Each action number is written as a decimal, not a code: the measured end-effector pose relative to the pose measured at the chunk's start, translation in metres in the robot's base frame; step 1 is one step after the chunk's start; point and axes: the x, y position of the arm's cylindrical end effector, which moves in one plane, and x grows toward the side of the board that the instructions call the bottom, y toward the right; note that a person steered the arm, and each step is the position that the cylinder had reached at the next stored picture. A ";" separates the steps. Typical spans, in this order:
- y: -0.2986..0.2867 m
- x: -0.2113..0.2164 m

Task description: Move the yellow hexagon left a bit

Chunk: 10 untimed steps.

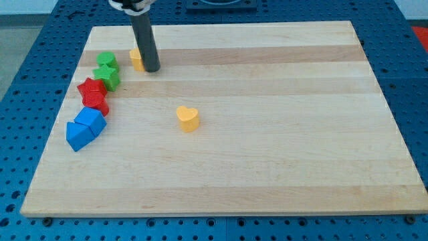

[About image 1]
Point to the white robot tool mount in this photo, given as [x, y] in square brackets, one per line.
[132, 7]

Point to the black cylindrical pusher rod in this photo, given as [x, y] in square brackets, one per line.
[145, 41]

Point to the yellow hexagon block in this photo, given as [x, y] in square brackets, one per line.
[136, 60]

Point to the green cylinder block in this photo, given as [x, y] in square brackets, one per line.
[109, 59]

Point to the green star block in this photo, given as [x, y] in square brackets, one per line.
[108, 75]

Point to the red star block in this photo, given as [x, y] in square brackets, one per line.
[90, 86]

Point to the red cylinder block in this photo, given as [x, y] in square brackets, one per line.
[96, 100]

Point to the yellow heart block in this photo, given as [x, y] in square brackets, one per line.
[188, 118]

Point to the blue cube block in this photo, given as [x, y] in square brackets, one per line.
[93, 119]

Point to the blue triangle block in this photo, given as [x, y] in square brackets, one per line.
[78, 135]

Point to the wooden board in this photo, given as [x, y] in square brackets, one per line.
[293, 122]

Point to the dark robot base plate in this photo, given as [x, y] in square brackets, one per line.
[222, 5]

